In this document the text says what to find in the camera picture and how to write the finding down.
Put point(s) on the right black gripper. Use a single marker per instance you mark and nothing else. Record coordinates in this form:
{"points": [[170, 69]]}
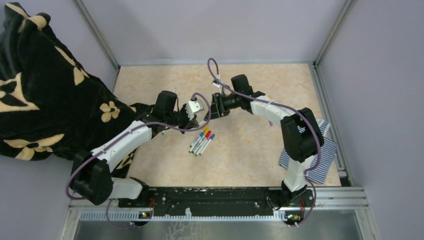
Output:
{"points": [[217, 109]]}

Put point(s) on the orange cap white marker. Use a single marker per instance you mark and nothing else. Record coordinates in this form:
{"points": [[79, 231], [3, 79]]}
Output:
{"points": [[191, 148]]}

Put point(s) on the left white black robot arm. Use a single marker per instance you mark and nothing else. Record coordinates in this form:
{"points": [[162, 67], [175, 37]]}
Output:
{"points": [[92, 171]]}

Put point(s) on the blue cap white marker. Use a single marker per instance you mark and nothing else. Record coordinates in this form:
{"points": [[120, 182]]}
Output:
{"points": [[206, 143]]}

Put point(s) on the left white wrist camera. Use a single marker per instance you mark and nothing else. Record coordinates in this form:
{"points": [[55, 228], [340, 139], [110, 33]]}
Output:
{"points": [[193, 107]]}

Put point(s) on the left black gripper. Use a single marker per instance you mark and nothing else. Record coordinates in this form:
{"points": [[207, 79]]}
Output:
{"points": [[189, 124]]}

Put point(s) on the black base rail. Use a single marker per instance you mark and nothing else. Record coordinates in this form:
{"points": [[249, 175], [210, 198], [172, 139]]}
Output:
{"points": [[221, 204]]}

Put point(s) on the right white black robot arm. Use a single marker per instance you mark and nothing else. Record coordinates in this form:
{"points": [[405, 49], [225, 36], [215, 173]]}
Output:
{"points": [[302, 137]]}

